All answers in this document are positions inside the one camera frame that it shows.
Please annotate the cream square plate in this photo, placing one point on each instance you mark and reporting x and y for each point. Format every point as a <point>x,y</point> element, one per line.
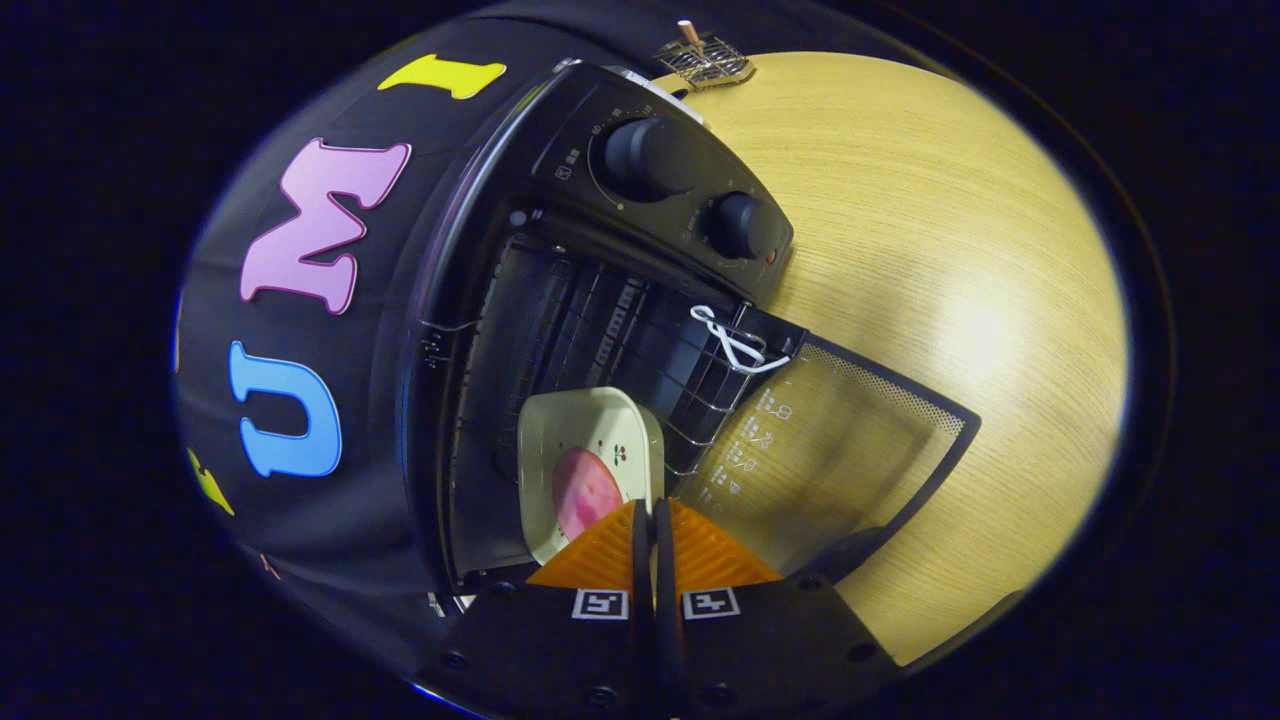
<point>560,430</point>

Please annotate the pink round food slice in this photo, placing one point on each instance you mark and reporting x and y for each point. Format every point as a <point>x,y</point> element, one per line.
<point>585,495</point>

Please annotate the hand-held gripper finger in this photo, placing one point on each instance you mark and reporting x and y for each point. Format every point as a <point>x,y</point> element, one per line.
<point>643,570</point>
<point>668,580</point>

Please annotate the metal oven rack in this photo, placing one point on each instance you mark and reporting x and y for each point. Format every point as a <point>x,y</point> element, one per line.
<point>720,395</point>

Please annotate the black backdrop cloth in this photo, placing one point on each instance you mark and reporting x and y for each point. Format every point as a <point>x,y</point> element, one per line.
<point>350,110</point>

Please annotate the black toaster oven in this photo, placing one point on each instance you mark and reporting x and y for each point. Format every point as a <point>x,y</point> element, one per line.
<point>560,130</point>

